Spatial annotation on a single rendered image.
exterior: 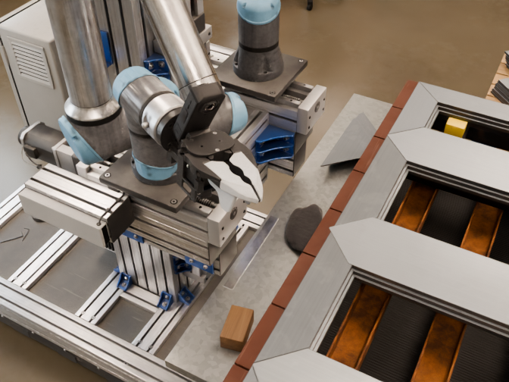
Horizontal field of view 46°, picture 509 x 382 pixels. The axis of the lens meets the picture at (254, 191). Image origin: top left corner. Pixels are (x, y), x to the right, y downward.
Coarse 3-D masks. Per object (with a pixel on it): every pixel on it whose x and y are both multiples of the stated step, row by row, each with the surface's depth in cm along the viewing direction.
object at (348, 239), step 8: (344, 224) 158; (352, 224) 158; (360, 224) 158; (368, 224) 158; (344, 232) 156; (352, 232) 156; (360, 232) 156; (336, 240) 154; (344, 240) 154; (352, 240) 154; (360, 240) 154; (344, 248) 152; (352, 248) 152; (352, 256) 150
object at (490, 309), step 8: (496, 264) 148; (504, 264) 148; (496, 272) 146; (504, 272) 146; (496, 280) 144; (504, 280) 144; (496, 288) 143; (504, 288) 143; (488, 296) 141; (496, 296) 141; (504, 296) 141; (488, 304) 139; (496, 304) 139; (504, 304) 139; (488, 312) 138; (496, 312) 138; (504, 312) 138; (496, 320) 136; (504, 320) 136
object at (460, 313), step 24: (432, 120) 194; (480, 120) 194; (408, 168) 177; (480, 192) 170; (504, 192) 167; (384, 216) 163; (384, 288) 146; (408, 288) 143; (336, 312) 141; (456, 312) 140; (504, 336) 136
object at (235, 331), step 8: (232, 312) 152; (240, 312) 152; (248, 312) 152; (232, 320) 150; (240, 320) 150; (248, 320) 150; (224, 328) 149; (232, 328) 149; (240, 328) 149; (248, 328) 150; (224, 336) 147; (232, 336) 147; (240, 336) 147; (224, 344) 149; (232, 344) 148; (240, 344) 147
